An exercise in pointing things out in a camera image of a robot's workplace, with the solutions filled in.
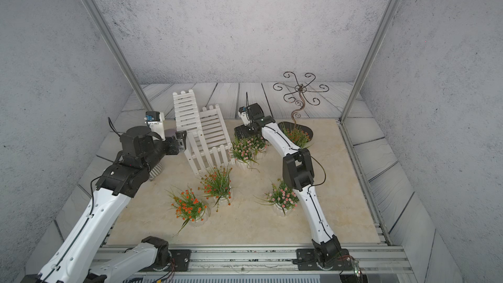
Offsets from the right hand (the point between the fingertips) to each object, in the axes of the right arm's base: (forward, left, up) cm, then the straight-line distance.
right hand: (243, 130), depth 102 cm
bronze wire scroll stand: (+7, -27, +16) cm, 32 cm away
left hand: (-22, +19, +24) cm, 38 cm away
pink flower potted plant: (-17, -1, +3) cm, 17 cm away
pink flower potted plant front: (-37, -17, +3) cm, 41 cm away
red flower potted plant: (-33, +8, +4) cm, 34 cm away
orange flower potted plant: (-41, +18, +4) cm, 45 cm away
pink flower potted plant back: (-12, -7, +3) cm, 14 cm away
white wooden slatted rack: (-15, +14, +6) cm, 22 cm away
